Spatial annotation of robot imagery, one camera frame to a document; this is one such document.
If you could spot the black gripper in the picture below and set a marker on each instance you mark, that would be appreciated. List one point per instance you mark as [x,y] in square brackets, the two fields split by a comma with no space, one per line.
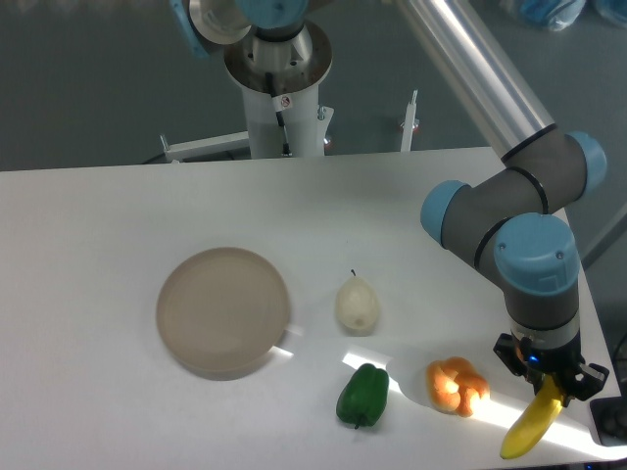
[578,380]

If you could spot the white left frame bracket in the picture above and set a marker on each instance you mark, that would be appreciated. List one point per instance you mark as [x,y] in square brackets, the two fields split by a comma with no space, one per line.
[206,147]

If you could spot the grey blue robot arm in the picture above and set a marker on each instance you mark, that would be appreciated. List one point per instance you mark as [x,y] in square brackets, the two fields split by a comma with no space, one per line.
[505,228]

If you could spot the orange braided bread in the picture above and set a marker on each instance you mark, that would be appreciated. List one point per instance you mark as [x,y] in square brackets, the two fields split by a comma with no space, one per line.
[455,387]

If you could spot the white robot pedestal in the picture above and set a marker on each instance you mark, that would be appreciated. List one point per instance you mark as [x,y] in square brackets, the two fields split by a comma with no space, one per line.
[279,72]

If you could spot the yellow banana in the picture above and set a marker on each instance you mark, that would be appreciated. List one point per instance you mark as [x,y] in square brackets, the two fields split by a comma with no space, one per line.
[534,422]

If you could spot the white right frame bracket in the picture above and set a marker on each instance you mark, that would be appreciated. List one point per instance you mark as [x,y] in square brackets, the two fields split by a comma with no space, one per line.
[410,123]

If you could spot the white frame bracket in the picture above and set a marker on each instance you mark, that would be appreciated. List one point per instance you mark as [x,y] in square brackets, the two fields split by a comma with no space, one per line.
[410,123]
[206,147]

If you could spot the black device at table corner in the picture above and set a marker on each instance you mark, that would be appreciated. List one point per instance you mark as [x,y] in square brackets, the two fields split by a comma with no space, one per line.
[609,415]

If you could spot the blue plastic bag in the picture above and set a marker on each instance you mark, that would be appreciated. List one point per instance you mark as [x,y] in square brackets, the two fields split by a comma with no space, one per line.
[550,15]

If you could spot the green bell pepper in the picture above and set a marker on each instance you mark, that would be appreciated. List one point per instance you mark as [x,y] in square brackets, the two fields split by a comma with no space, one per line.
[363,400]

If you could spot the beige round plate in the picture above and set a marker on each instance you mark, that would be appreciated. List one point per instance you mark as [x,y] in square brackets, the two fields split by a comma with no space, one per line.
[220,312]

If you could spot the pale white pear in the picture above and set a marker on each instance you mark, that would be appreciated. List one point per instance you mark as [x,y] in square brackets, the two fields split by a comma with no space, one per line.
[357,308]

